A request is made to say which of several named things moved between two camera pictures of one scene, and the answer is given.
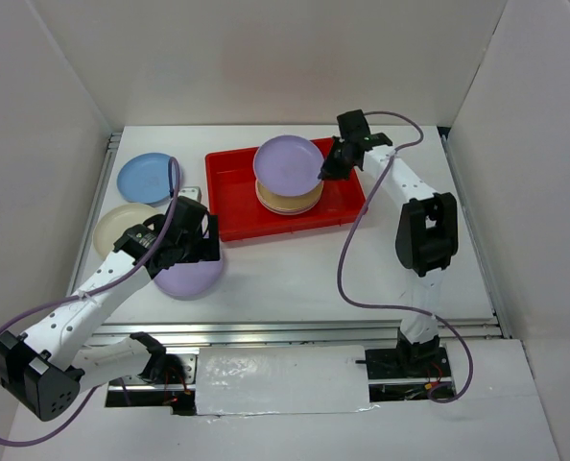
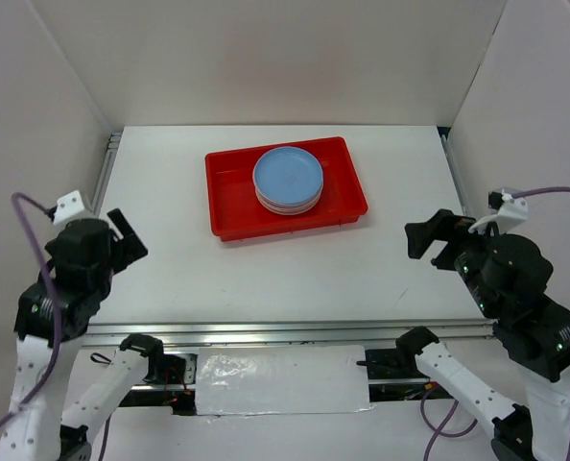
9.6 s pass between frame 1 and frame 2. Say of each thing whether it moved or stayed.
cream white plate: moved
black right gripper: moved
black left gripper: moved
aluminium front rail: stayed
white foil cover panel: stayed
